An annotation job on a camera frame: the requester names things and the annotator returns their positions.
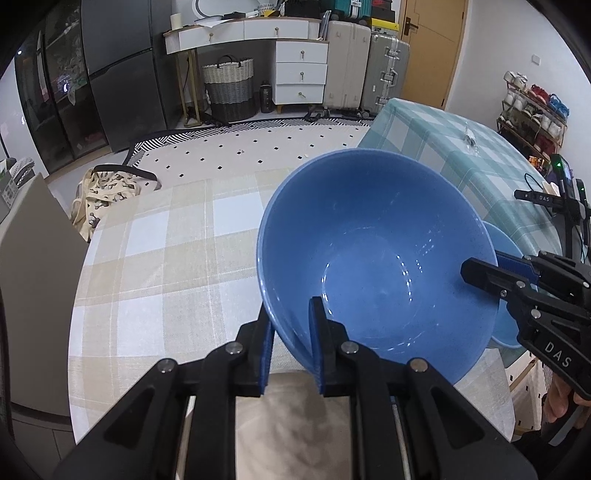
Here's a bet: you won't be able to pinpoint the silver suitcase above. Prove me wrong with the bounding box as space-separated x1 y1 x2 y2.
360 33 411 118

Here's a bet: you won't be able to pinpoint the rows of shoes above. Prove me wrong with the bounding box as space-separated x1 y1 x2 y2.
502 70 571 158

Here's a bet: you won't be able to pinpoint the person's right hand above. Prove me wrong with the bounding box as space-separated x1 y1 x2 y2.
542 370 581 433

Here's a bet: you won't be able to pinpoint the black bag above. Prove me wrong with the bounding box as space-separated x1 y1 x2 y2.
283 0 325 17

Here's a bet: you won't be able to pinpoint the white desk with drawers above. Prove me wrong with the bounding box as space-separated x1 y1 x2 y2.
164 17 330 128

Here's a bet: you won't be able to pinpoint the black device with green light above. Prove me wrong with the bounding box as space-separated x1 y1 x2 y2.
551 154 574 195

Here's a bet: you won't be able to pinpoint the metal shoe rack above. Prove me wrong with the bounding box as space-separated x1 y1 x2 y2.
496 69 572 169

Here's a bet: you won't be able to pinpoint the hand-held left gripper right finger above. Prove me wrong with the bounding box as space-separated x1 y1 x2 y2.
308 296 539 480

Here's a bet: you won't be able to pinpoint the small clear object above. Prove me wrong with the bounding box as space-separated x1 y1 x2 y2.
464 124 482 157

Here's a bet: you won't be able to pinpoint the green suitcase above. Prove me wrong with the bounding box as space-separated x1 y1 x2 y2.
333 0 371 17

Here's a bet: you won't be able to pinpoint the dark grey refrigerator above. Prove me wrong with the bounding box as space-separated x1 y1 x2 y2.
81 0 182 154

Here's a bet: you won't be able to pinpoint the white round mirror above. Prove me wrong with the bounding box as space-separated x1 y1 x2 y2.
191 0 228 23

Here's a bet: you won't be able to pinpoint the person's dark clothing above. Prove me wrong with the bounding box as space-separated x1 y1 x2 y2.
510 427 583 480

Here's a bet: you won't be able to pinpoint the beige suitcase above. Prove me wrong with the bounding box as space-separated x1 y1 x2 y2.
321 20 373 117

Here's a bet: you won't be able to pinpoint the large blue bowl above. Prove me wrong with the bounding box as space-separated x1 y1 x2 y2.
256 148 500 387

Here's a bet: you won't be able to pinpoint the white patterned rug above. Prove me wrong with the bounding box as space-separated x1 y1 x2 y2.
124 114 376 186

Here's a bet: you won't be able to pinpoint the beige plaid tablecloth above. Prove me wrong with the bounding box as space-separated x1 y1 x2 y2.
67 167 516 446

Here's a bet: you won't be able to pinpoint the black glass-door cabinet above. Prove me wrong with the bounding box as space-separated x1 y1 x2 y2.
14 0 112 175

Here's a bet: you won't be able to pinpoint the grey white woven basket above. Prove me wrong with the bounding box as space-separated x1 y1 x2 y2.
202 55 257 122

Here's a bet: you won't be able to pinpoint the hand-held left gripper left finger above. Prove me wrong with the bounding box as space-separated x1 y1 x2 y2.
53 305 278 480

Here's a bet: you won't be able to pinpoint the small ribbed blue bowl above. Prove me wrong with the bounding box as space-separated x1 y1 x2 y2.
480 220 533 350

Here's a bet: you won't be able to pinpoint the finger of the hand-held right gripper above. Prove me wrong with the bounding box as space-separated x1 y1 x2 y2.
461 257 591 339
496 250 591 304

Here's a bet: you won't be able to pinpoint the grey labelled box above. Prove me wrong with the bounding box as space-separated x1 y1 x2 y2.
0 159 25 220

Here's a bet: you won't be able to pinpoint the wooden door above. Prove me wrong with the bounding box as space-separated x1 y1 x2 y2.
398 0 468 112

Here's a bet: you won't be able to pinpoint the green plaid tablecloth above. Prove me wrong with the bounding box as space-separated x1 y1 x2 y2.
358 98 565 433

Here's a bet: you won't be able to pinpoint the printed tote bag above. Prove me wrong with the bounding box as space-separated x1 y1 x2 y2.
69 165 163 243

